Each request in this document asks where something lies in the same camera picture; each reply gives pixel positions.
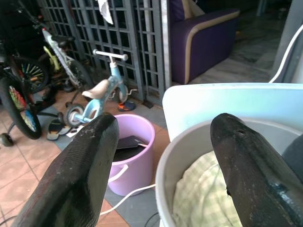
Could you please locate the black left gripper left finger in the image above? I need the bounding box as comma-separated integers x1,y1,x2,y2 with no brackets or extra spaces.
10,113,120,227

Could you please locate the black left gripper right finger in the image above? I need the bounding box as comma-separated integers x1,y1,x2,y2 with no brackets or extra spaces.
210,113,303,227

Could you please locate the white washing machine lid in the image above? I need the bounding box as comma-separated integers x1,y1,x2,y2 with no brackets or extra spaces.
268,28,303,84

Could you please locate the black flip-flop sandal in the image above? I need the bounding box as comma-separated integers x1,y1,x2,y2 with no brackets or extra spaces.
46,119,71,141

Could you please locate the pale green checked cloth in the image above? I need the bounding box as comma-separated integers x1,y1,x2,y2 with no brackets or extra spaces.
171,151,242,227

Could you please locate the purple plastic bucket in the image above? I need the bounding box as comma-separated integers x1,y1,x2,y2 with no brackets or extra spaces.
107,113,156,196

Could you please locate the black flat item in bucket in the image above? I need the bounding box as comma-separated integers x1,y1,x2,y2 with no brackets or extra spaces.
116,136,147,150

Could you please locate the light blue balance bike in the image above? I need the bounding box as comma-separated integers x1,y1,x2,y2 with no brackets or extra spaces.
64,49,130,128

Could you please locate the orange and blue shoe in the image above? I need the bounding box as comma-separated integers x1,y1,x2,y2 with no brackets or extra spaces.
117,101,137,112

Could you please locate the black bicycle with colourful spokes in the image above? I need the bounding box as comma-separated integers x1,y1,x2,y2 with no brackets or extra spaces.
0,0,52,147

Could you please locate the white and yellow bicycle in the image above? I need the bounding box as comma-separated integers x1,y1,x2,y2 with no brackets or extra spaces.
37,28,93,93

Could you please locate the grey metal folding gate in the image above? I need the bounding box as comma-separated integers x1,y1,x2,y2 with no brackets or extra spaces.
39,0,171,103

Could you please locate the purple sofa with beige trim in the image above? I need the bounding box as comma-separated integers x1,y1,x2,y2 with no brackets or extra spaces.
168,0,241,85

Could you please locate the white hanging cloth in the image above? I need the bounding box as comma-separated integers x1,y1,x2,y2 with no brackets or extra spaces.
98,0,114,25

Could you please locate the white cable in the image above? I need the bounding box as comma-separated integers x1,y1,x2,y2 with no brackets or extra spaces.
99,183,157,216

